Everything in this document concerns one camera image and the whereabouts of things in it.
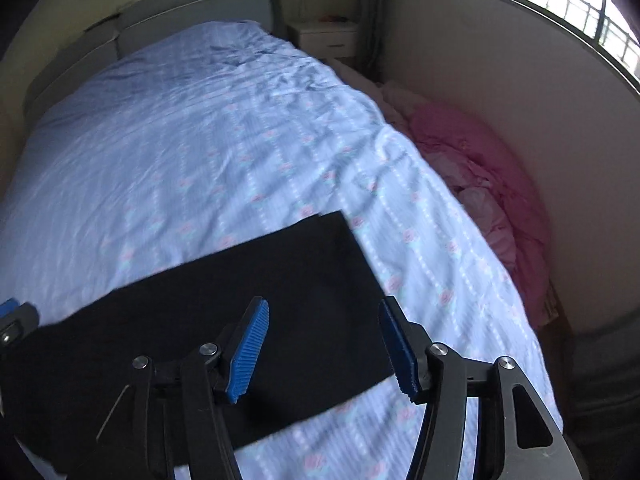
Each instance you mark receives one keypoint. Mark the grey padded headboard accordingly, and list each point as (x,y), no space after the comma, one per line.
(200,5)

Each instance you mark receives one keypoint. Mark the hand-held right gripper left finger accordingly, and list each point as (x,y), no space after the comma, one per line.
(247,355)

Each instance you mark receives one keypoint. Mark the blue floral bedsheet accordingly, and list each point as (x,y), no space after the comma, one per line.
(200,135)

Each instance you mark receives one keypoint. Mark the grey-green curtain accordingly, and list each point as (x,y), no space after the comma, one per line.
(370,10)

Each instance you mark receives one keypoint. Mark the white nightstand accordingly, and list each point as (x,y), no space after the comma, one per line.
(325,35)

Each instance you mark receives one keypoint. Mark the pink quilt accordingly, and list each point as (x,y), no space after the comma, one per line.
(490,170)

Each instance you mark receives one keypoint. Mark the clear bottle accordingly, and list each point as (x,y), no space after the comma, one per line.
(302,9)

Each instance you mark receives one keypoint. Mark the black pants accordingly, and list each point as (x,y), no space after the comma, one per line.
(200,285)

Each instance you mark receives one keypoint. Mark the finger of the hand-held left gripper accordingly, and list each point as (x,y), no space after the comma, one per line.
(20,320)

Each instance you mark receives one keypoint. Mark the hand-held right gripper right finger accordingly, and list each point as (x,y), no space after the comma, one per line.
(397,355)

